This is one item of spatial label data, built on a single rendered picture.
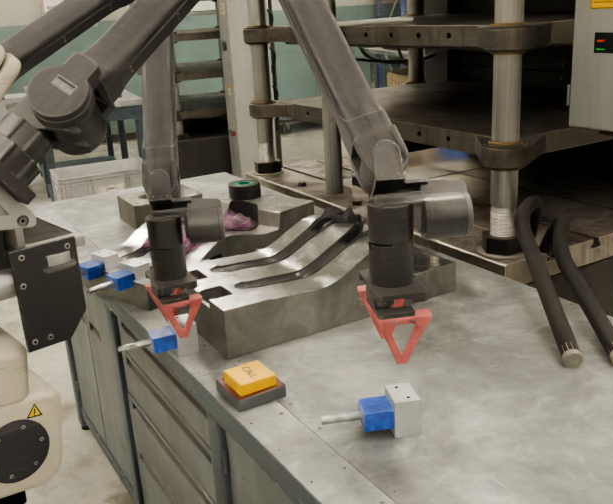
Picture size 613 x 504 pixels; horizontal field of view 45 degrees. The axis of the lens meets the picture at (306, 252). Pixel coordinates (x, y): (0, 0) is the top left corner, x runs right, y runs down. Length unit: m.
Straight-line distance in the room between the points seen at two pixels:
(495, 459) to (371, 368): 0.29
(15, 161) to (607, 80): 1.16
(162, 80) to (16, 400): 0.58
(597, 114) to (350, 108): 0.82
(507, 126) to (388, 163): 0.79
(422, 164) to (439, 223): 1.18
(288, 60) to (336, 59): 8.00
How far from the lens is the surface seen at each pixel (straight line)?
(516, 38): 1.65
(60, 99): 0.99
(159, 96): 1.33
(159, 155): 1.27
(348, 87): 0.99
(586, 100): 1.70
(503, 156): 1.68
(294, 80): 9.06
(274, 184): 2.54
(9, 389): 1.23
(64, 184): 4.77
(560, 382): 1.19
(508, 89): 1.68
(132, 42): 1.05
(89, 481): 2.49
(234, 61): 5.63
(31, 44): 1.43
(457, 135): 1.90
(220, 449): 1.38
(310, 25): 1.04
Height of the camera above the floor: 1.36
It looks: 19 degrees down
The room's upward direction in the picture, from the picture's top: 3 degrees counter-clockwise
